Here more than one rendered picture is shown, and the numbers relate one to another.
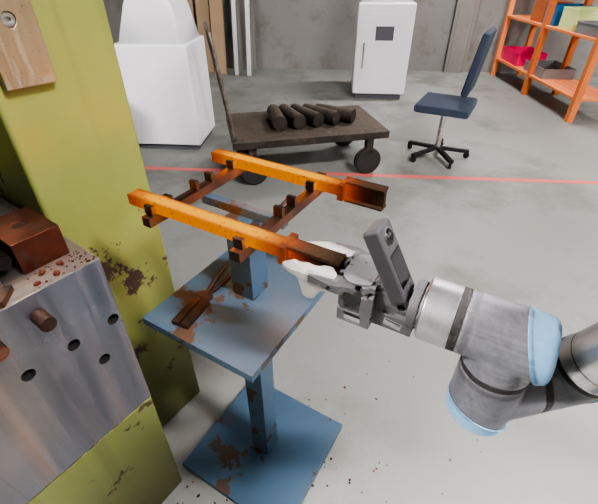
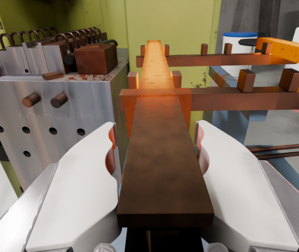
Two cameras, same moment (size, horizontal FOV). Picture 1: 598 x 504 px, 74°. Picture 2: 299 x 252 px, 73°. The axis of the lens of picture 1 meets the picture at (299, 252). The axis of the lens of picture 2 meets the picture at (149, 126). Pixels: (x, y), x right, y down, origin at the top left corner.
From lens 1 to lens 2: 55 cm
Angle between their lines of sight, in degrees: 51
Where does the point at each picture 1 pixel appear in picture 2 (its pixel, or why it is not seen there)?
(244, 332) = not seen: hidden behind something
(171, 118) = not seen: outside the picture
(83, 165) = (162, 31)
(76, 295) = (88, 99)
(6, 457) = (37, 166)
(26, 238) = (83, 50)
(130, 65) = not seen: outside the picture
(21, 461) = not seen: hidden behind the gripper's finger
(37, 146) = (136, 7)
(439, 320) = not seen: outside the picture
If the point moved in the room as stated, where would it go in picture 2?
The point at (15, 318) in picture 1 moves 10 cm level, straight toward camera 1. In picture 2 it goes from (50, 91) to (20, 106)
